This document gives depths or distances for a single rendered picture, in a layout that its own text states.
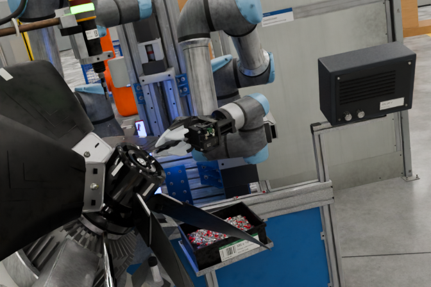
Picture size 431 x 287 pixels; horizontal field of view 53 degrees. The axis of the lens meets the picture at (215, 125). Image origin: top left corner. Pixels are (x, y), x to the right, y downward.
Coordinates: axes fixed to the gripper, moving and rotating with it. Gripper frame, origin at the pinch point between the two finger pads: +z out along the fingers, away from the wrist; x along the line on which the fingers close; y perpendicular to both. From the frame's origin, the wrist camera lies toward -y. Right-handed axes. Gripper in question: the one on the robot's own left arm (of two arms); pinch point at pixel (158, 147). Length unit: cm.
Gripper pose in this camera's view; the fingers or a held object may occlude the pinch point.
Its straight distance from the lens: 106.3
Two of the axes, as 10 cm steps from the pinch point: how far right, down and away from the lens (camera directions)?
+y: 6.7, 2.0, -7.1
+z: -7.3, 3.4, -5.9
